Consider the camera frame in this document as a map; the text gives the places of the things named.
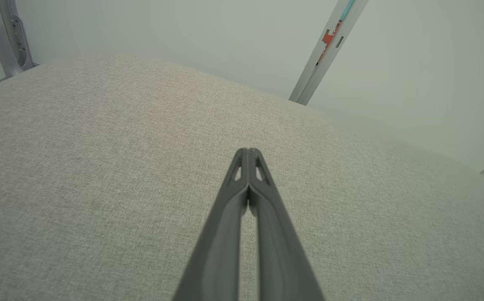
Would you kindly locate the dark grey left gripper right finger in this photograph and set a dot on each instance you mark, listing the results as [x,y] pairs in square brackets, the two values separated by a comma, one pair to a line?
[281,263]

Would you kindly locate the grey rounded partition post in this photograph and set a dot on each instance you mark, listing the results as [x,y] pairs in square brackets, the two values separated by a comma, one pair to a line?
[9,42]

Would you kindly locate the grey metal frame post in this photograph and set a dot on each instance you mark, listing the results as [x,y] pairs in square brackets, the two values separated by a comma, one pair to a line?
[325,54]

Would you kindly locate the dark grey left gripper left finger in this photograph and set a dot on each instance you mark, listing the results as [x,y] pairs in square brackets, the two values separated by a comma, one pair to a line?
[218,259]

